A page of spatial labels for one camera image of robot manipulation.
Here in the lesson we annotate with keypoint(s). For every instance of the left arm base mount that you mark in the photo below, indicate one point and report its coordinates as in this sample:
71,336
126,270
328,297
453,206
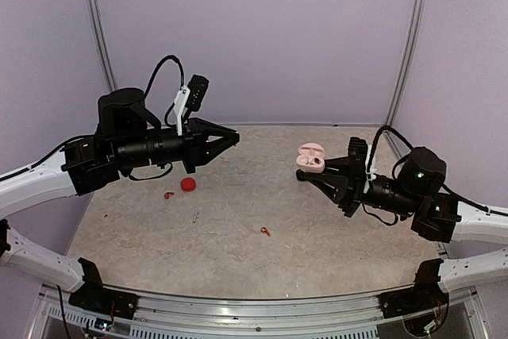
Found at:
95,297

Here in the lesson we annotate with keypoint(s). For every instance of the red earbud with yellow tip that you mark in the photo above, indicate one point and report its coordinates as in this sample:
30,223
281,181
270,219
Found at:
264,230

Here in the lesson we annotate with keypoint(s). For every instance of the right aluminium frame post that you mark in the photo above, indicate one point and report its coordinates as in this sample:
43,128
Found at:
410,45

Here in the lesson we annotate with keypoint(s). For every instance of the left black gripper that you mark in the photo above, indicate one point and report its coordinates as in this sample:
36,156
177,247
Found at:
196,132

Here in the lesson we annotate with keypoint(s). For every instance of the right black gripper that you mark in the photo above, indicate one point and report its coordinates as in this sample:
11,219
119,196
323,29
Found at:
348,200

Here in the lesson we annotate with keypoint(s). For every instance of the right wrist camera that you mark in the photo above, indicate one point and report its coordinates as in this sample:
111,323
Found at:
361,162

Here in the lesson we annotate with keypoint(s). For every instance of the pink earbud charging case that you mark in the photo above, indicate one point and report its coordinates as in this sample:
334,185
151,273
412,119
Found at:
306,152

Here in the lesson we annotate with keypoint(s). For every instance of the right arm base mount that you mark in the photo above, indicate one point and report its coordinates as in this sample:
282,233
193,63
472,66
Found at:
424,294

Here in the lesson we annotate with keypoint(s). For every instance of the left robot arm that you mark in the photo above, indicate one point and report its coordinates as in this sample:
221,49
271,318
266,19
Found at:
128,136

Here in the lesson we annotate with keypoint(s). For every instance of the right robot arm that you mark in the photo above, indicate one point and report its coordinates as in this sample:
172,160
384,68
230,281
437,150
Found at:
418,193

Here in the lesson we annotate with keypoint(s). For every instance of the front aluminium rail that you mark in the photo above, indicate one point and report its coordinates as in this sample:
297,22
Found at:
161,315

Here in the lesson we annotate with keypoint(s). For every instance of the left aluminium frame post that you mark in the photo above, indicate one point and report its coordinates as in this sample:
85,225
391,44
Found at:
101,44

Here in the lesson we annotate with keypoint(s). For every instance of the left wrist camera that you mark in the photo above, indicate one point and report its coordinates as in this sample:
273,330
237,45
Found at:
189,99

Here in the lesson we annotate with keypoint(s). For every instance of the red earbud charging case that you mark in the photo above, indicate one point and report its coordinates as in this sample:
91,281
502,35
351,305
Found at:
188,184

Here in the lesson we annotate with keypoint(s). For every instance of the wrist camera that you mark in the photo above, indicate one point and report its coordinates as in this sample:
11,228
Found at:
361,162
189,99

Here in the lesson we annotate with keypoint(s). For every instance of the aluminium frame post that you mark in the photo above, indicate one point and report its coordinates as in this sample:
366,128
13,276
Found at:
410,45
101,44

